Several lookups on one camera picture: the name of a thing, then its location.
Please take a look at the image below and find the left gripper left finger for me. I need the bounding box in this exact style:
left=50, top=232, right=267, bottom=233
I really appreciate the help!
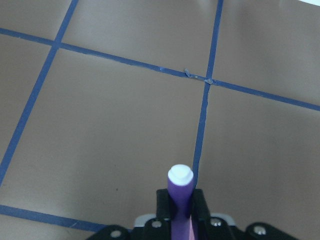
left=88, top=189, right=171, bottom=240

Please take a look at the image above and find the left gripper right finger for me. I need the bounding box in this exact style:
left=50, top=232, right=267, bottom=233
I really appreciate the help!
left=191, top=189, right=296, bottom=240

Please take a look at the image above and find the purple marker pen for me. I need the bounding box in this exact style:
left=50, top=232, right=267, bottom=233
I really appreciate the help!
left=167, top=164, right=194, bottom=240

